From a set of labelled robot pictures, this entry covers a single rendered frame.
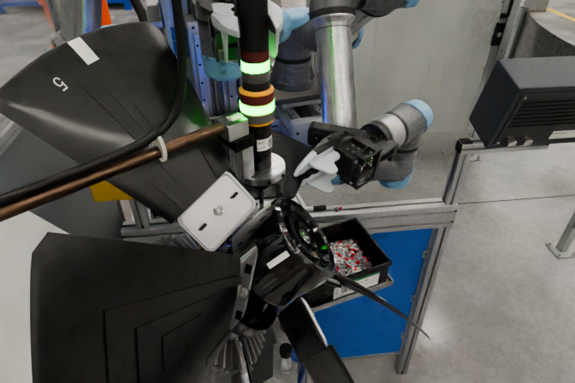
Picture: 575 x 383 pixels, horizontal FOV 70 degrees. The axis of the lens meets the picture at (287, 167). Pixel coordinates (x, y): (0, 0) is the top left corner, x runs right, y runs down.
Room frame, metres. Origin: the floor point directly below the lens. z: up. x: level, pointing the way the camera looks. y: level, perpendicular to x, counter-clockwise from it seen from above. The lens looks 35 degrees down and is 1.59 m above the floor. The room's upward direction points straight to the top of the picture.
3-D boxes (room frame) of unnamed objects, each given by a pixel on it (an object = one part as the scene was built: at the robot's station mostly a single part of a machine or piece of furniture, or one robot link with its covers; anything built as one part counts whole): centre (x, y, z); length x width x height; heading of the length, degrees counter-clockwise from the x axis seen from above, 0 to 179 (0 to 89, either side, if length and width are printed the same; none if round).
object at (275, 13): (0.50, 0.02, 1.44); 0.09 x 0.03 x 0.06; 25
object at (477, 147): (0.90, -0.55, 1.04); 0.24 x 0.03 x 0.03; 97
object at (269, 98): (0.47, 0.04, 1.38); 0.04 x 0.04 x 0.01
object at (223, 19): (0.48, 0.07, 1.44); 0.09 x 0.03 x 0.06; 8
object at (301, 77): (1.29, -0.02, 1.09); 0.15 x 0.15 x 0.10
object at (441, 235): (0.89, -0.45, 0.39); 0.04 x 0.04 x 0.78; 7
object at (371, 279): (0.68, -0.11, 0.85); 0.22 x 0.17 x 0.07; 112
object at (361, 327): (0.84, -0.02, 0.45); 0.82 x 0.02 x 0.66; 97
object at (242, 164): (0.46, 0.05, 1.31); 0.09 x 0.07 x 0.10; 132
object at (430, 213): (0.84, -0.02, 0.82); 0.90 x 0.04 x 0.08; 97
